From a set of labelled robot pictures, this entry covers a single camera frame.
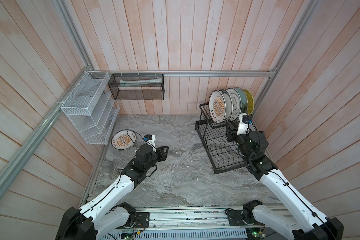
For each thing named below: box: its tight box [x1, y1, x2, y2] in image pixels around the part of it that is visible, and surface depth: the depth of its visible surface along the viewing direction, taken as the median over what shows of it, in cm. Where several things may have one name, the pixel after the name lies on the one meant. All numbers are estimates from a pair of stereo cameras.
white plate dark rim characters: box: [226, 87, 242, 122], surface depth 85 cm
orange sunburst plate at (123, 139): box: [111, 129, 137, 150], surface depth 106 cm
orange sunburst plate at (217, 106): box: [208, 90, 227, 124], surface depth 89 cm
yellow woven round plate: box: [242, 89, 255, 115], surface depth 83 cm
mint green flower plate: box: [234, 87, 248, 114], surface depth 83 cm
